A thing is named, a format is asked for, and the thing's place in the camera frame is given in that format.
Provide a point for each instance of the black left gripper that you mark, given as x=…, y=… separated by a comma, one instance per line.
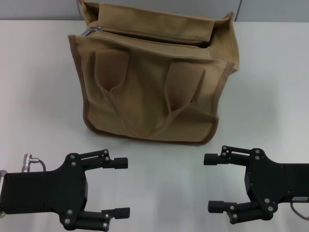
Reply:
x=36, y=191

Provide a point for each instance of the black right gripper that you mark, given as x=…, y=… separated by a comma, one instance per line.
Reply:
x=272, y=183

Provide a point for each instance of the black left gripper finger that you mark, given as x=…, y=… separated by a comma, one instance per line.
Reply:
x=118, y=163

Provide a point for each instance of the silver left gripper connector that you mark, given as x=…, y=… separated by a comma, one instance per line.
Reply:
x=27, y=160

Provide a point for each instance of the silver metal zipper pull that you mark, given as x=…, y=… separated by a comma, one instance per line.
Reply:
x=90, y=31

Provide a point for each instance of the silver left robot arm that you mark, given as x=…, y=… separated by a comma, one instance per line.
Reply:
x=2, y=172

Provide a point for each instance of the khaki canvas food bag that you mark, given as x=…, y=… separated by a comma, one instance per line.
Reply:
x=149, y=96

